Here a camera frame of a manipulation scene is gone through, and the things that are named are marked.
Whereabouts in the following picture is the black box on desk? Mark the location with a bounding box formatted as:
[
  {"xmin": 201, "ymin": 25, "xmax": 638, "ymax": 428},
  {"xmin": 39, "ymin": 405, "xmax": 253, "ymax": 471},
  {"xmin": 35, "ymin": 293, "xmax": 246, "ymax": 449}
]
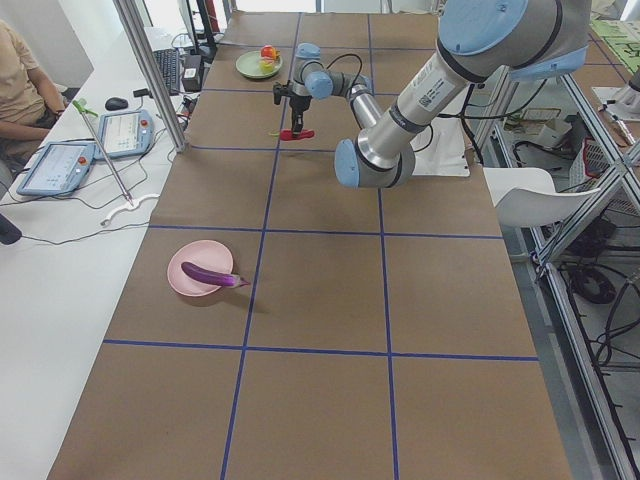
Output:
[{"xmin": 181, "ymin": 55, "xmax": 203, "ymax": 93}]

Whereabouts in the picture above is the red pomegranate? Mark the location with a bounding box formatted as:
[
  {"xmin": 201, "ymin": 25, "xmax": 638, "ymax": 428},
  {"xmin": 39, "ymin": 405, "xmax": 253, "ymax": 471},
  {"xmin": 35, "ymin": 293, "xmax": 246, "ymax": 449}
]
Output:
[{"xmin": 260, "ymin": 45, "xmax": 280, "ymax": 61}]

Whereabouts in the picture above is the green plate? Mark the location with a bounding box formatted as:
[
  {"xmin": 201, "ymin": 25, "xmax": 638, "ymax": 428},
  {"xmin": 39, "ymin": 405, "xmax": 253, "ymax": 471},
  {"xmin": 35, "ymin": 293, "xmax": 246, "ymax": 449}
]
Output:
[{"xmin": 235, "ymin": 50, "xmax": 283, "ymax": 80}]

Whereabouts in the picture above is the purple eggplant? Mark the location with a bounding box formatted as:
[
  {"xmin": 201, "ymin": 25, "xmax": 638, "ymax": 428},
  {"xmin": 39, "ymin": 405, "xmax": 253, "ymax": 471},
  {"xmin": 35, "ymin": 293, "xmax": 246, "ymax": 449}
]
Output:
[{"xmin": 181, "ymin": 262, "xmax": 250, "ymax": 288}]

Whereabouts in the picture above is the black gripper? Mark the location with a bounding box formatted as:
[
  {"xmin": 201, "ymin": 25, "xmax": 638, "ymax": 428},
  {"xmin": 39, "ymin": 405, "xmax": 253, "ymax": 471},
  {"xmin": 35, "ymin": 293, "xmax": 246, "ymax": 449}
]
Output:
[{"xmin": 289, "ymin": 93, "xmax": 312, "ymax": 138}]

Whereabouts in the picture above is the red chili pepper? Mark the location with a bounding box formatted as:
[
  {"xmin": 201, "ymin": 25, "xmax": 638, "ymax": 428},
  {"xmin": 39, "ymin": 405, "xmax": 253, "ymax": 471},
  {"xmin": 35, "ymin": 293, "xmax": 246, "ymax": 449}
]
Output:
[{"xmin": 268, "ymin": 129, "xmax": 315, "ymax": 141}]

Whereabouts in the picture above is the far blue teach pendant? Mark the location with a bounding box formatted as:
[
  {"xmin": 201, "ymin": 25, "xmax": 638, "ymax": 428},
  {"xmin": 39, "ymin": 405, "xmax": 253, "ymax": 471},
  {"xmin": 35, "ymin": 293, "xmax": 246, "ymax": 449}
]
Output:
[{"xmin": 98, "ymin": 110, "xmax": 154, "ymax": 159}]

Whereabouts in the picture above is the near blue teach pendant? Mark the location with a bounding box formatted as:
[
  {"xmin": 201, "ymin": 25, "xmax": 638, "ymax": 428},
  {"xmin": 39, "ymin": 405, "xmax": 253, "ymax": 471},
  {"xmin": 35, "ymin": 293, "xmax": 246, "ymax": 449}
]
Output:
[{"xmin": 17, "ymin": 142, "xmax": 95, "ymax": 196}]

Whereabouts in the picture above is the blue teach pendant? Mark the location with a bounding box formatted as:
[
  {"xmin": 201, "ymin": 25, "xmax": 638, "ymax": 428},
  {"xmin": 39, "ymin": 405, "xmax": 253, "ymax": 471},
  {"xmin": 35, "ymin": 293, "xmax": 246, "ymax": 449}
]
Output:
[
  {"xmin": 17, "ymin": 142, "xmax": 95, "ymax": 196},
  {"xmin": 98, "ymin": 110, "xmax": 154, "ymax": 159}
]

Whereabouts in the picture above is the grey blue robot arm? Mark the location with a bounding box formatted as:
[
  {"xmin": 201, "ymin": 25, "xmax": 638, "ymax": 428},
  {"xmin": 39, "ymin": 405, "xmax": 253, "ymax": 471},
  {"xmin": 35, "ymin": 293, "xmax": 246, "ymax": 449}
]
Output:
[{"xmin": 273, "ymin": 0, "xmax": 592, "ymax": 188}]

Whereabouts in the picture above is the black keyboard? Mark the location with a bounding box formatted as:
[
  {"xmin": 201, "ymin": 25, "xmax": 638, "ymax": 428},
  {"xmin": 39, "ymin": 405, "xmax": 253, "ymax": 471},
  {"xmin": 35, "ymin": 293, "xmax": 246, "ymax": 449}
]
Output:
[{"xmin": 153, "ymin": 48, "xmax": 181, "ymax": 96}]

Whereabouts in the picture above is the white curved bracket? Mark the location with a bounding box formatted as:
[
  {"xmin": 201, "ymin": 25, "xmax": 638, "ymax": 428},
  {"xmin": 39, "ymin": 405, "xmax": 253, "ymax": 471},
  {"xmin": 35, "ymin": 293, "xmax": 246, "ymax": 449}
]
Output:
[{"xmin": 100, "ymin": 193, "xmax": 160, "ymax": 227}]

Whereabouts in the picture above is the yellow pink peach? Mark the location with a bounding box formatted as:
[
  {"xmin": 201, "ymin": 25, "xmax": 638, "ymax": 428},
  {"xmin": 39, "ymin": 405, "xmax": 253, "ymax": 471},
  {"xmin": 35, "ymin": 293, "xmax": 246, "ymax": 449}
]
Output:
[{"xmin": 258, "ymin": 57, "xmax": 279, "ymax": 75}]

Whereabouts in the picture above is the cardboard box with papers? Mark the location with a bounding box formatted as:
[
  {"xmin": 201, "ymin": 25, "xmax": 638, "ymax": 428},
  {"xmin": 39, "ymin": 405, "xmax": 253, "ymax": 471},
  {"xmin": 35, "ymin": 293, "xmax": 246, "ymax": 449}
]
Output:
[{"xmin": 503, "ymin": 107, "xmax": 572, "ymax": 147}]

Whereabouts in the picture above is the aluminium frame post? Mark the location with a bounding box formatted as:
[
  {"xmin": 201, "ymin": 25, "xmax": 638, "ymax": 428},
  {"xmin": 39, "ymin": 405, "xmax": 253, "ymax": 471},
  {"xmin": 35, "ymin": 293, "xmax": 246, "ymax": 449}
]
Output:
[{"xmin": 113, "ymin": 0, "xmax": 186, "ymax": 153}]

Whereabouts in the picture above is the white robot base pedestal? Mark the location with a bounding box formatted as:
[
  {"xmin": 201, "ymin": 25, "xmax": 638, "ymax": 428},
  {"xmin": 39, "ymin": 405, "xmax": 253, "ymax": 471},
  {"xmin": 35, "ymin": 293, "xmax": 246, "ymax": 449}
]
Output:
[{"xmin": 411, "ymin": 118, "xmax": 470, "ymax": 177}]

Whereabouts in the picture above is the person in beige shirt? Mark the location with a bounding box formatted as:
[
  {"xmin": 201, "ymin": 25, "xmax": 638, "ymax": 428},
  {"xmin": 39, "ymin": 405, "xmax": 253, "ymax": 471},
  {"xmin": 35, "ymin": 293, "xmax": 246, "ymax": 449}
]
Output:
[{"xmin": 1, "ymin": 22, "xmax": 67, "ymax": 171}]

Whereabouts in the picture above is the pink plate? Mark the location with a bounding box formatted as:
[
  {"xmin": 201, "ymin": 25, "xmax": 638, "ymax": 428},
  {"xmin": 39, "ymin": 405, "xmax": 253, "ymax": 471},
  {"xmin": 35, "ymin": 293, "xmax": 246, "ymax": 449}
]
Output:
[{"xmin": 167, "ymin": 240, "xmax": 234, "ymax": 297}]

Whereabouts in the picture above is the black computer mouse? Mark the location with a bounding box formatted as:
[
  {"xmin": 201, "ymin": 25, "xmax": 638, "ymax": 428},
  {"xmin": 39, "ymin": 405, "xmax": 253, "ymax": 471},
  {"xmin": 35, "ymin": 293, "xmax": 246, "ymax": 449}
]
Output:
[{"xmin": 104, "ymin": 97, "xmax": 129, "ymax": 111}]

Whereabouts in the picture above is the white chair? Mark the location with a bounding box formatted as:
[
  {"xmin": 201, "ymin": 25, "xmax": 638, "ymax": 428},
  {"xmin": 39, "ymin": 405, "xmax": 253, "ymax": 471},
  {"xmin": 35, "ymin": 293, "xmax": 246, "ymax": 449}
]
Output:
[{"xmin": 483, "ymin": 167, "xmax": 600, "ymax": 227}]

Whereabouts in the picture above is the metal rod with green tip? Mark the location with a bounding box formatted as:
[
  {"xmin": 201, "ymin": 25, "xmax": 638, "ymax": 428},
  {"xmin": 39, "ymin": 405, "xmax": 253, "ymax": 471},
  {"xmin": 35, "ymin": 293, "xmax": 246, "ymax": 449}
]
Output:
[{"xmin": 71, "ymin": 100, "xmax": 133, "ymax": 204}]

